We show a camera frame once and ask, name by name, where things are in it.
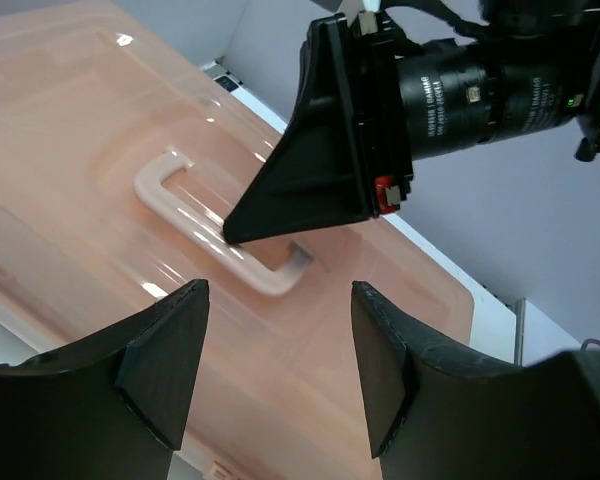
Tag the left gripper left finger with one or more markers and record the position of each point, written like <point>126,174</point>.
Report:
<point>112,405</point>

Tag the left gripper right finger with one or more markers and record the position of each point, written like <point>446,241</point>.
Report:
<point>437,409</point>

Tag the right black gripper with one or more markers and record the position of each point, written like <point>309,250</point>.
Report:
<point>315,177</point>

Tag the pink plastic toolbox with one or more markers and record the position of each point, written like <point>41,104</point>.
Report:
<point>118,162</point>

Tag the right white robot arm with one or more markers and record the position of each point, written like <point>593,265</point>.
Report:
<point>528,66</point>

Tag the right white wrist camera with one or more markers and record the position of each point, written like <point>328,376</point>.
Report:
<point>352,8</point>

